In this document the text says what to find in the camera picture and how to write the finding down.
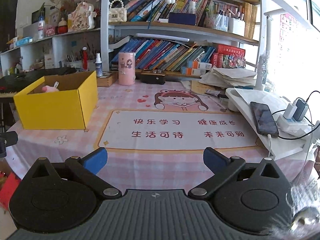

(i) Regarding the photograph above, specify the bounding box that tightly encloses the red gift bag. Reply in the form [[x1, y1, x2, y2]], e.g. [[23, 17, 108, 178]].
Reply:
[[0, 172, 21, 211]]

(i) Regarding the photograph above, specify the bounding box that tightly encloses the black Yamaha keyboard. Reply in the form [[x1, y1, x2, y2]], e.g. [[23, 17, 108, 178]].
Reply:
[[1, 67, 76, 98]]

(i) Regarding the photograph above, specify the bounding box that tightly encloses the black smartphone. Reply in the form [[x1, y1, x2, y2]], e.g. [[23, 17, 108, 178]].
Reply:
[[249, 101, 279, 138]]

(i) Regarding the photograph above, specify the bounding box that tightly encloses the pink plush toy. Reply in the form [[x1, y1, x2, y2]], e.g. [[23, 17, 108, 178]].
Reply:
[[41, 81, 59, 93]]

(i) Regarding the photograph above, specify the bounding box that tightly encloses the yellow cardboard box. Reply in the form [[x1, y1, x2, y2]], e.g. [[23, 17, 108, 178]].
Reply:
[[14, 71, 98, 130]]

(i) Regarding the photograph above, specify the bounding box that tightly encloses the pink checkered desk mat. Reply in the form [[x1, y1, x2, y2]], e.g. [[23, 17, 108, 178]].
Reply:
[[6, 82, 314, 191]]

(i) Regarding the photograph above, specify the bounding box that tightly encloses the white power strip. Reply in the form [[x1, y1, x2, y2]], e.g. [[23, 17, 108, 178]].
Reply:
[[276, 114, 311, 134]]

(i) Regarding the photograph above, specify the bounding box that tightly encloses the stack of loose papers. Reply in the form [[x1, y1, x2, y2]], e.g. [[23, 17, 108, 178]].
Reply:
[[199, 68, 257, 88]]

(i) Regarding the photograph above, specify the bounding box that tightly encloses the wooden chess board box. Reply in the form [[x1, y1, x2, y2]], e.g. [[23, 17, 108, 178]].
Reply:
[[97, 72, 118, 87]]

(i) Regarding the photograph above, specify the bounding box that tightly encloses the white spray bottle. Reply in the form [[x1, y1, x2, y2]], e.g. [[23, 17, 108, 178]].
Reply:
[[95, 53, 103, 77]]

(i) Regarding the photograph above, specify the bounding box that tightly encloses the white lotion bottle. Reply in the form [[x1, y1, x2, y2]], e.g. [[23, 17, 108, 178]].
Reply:
[[38, 15, 46, 40]]

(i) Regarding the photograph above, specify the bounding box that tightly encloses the red book box set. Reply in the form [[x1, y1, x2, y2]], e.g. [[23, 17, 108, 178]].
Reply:
[[210, 43, 246, 69]]

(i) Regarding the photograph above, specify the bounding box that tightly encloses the brown black pencil sharpener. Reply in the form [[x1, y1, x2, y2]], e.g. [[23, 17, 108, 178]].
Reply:
[[139, 69, 166, 85]]

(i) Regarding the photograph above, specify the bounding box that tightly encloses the red tassel charm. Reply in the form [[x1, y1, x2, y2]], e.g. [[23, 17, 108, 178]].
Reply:
[[82, 47, 88, 70]]

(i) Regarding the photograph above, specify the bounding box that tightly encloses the pink cylindrical canister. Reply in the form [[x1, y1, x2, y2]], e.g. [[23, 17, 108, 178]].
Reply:
[[118, 52, 136, 86]]

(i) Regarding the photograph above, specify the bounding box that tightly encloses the pink floral ornament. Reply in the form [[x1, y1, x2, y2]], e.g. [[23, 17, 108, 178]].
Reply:
[[67, 2, 97, 32]]

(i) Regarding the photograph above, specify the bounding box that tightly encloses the dark blue storage box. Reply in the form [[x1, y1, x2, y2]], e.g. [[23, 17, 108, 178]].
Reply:
[[168, 12, 196, 26]]

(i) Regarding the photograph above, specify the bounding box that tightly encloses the white quilted handbag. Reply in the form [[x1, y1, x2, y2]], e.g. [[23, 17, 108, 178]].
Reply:
[[108, 0, 127, 22]]

